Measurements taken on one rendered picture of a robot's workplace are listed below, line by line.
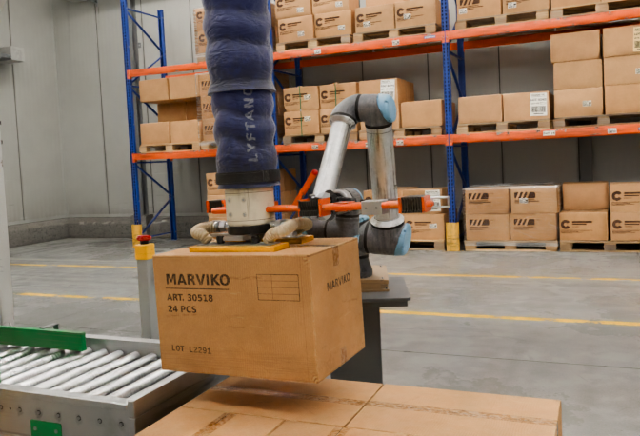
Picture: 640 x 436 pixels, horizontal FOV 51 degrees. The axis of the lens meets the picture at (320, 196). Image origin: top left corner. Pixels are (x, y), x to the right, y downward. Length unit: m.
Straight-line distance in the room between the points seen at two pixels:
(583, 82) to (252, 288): 7.49
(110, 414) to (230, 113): 1.07
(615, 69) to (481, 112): 1.72
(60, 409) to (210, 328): 0.61
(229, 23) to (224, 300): 0.91
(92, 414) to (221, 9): 1.42
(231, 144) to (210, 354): 0.70
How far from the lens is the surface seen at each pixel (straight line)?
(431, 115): 9.47
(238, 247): 2.22
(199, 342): 2.30
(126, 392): 2.64
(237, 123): 2.24
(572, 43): 9.27
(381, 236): 2.95
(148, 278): 3.23
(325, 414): 2.23
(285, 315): 2.11
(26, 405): 2.66
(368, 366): 3.11
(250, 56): 2.26
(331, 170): 2.64
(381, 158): 2.81
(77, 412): 2.50
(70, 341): 3.25
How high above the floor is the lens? 1.36
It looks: 3 degrees down
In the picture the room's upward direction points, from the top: 3 degrees counter-clockwise
